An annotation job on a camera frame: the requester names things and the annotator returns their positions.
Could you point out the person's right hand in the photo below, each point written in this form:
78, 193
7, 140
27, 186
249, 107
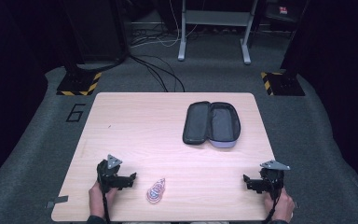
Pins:
284, 207

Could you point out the black hazard-striped stand base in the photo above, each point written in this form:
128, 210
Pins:
79, 82
284, 83

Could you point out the black cabinet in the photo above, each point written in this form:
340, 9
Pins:
99, 31

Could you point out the black zip pencil case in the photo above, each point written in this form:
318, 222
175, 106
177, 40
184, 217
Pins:
212, 123

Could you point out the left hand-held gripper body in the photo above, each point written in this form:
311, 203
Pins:
110, 179

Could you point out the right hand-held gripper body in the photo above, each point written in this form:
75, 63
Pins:
270, 180

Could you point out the white metal stand frame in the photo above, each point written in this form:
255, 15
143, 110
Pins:
214, 18

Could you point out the person's left hand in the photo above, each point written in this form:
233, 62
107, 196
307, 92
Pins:
96, 200

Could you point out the dark box with red label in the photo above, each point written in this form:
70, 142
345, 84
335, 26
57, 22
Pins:
282, 11

